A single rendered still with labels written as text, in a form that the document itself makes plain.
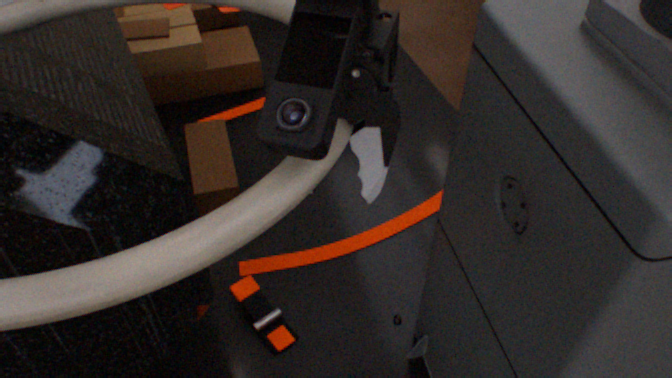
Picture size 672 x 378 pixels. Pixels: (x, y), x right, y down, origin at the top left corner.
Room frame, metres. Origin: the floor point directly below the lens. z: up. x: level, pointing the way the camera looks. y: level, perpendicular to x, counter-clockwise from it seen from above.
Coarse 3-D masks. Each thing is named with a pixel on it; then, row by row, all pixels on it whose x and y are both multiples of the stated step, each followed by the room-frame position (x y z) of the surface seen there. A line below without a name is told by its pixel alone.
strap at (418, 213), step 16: (224, 112) 1.52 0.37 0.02; (240, 112) 1.52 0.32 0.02; (416, 208) 1.08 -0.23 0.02; (432, 208) 1.08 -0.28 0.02; (384, 224) 1.02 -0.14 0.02; (400, 224) 1.02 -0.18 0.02; (352, 240) 0.97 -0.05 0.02; (368, 240) 0.97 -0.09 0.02; (288, 256) 0.91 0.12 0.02; (304, 256) 0.91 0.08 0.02; (320, 256) 0.91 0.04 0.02; (336, 256) 0.91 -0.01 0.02; (256, 272) 0.86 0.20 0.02
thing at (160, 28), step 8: (120, 24) 1.71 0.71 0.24; (128, 24) 1.71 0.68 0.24; (136, 24) 1.71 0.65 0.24; (144, 24) 1.71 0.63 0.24; (152, 24) 1.71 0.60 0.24; (160, 24) 1.71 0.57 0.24; (168, 24) 1.71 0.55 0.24; (128, 32) 1.66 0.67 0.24; (136, 32) 1.66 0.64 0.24; (144, 32) 1.66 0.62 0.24; (152, 32) 1.66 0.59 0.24; (160, 32) 1.66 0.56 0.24; (168, 32) 1.66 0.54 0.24; (128, 40) 1.62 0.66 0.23
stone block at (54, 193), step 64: (0, 64) 0.67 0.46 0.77; (64, 64) 0.78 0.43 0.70; (128, 64) 0.91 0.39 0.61; (0, 128) 0.56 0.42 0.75; (64, 128) 0.61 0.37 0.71; (128, 128) 0.70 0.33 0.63; (0, 192) 0.50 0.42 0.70; (64, 192) 0.54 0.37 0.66; (128, 192) 0.58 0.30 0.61; (0, 256) 0.47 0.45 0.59; (64, 256) 0.50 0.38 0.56; (64, 320) 0.48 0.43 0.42; (128, 320) 0.51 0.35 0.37; (192, 320) 0.56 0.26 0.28
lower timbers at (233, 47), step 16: (208, 16) 2.06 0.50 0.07; (224, 16) 2.08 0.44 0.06; (208, 32) 1.85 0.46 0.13; (224, 32) 1.85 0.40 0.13; (240, 32) 1.85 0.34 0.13; (208, 48) 1.74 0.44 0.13; (224, 48) 1.74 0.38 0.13; (240, 48) 1.74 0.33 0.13; (208, 64) 1.64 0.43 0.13; (224, 64) 1.64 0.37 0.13; (240, 64) 1.65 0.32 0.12; (256, 64) 1.66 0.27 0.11; (144, 80) 1.56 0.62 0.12; (160, 80) 1.57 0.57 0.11; (176, 80) 1.58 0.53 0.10; (192, 80) 1.60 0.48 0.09; (208, 80) 1.61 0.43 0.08; (224, 80) 1.63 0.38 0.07; (240, 80) 1.65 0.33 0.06; (256, 80) 1.66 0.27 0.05; (160, 96) 1.57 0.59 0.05; (176, 96) 1.58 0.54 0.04; (192, 96) 1.60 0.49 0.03; (208, 96) 1.61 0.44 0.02
